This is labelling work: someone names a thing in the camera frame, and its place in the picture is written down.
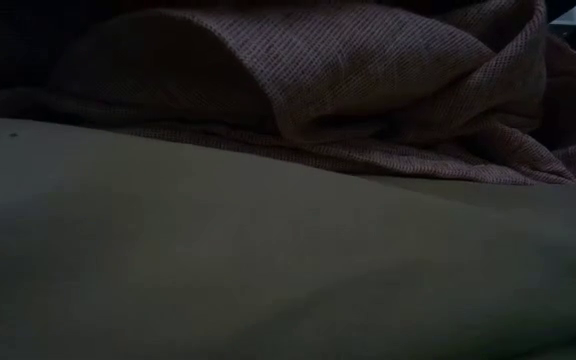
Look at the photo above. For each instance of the beige khaki shorts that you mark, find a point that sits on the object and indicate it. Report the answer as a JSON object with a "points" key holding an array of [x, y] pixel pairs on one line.
{"points": [[218, 250]]}

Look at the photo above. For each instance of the mauve pink garment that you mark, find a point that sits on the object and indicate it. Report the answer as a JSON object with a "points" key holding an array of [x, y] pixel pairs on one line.
{"points": [[343, 65]]}

